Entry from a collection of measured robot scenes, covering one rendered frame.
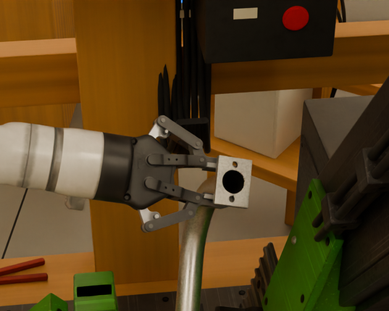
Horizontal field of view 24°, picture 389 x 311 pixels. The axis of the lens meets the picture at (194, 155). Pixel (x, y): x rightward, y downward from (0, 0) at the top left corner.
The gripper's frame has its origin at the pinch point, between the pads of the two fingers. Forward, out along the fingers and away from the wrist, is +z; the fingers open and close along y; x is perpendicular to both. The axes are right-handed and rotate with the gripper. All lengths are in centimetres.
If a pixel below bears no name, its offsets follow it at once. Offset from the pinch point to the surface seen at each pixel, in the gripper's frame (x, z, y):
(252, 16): 5.8, 3.9, 22.4
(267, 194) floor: 198, 75, 28
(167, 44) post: 21.1, -3.3, 21.5
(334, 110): 18.2, 21.2, 15.4
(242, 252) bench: 53, 21, -4
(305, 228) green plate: 3.6, 12.5, -3.3
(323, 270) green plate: -2.1, 12.8, -8.5
